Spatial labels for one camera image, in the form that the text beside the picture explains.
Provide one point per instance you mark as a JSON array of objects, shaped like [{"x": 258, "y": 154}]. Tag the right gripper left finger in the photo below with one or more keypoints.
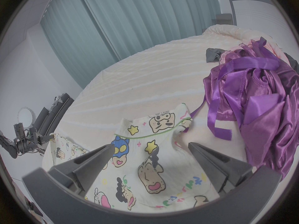
[{"x": 88, "y": 167}]

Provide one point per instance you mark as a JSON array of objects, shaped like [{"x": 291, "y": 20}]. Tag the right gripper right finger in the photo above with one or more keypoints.
[{"x": 217, "y": 167}]

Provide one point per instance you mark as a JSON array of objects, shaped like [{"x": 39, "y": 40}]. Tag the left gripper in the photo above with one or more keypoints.
[{"x": 35, "y": 140}]

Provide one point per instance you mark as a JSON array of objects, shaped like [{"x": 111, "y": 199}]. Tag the white printed pyjama top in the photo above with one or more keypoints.
[{"x": 144, "y": 153}]

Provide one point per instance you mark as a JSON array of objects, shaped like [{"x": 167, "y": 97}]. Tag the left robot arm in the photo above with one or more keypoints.
[{"x": 17, "y": 146}]

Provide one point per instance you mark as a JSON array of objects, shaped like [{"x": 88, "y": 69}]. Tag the bed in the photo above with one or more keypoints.
[{"x": 151, "y": 78}]

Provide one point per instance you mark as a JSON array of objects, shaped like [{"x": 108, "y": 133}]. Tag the dark grey low cabinet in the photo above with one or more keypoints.
[{"x": 53, "y": 115}]

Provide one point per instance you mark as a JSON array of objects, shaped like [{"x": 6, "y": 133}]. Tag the round white mirror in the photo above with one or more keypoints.
[{"x": 24, "y": 116}]

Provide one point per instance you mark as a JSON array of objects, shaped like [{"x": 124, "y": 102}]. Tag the purple satin garment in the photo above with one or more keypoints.
[{"x": 264, "y": 125}]

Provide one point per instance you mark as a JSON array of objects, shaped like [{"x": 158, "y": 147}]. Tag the blue-green curtain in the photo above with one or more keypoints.
[
  {"x": 70, "y": 43},
  {"x": 151, "y": 13}
]

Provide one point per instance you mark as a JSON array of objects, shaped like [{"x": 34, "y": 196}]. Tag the dark grey garment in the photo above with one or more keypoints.
[{"x": 212, "y": 55}]

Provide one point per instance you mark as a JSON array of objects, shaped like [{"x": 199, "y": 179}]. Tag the pink garment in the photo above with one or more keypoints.
[{"x": 274, "y": 47}]

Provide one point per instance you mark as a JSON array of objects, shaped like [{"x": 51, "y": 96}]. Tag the cream pillow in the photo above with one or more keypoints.
[{"x": 222, "y": 30}]

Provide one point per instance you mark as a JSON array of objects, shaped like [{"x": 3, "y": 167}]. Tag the grey bedside table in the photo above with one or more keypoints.
[{"x": 224, "y": 19}]

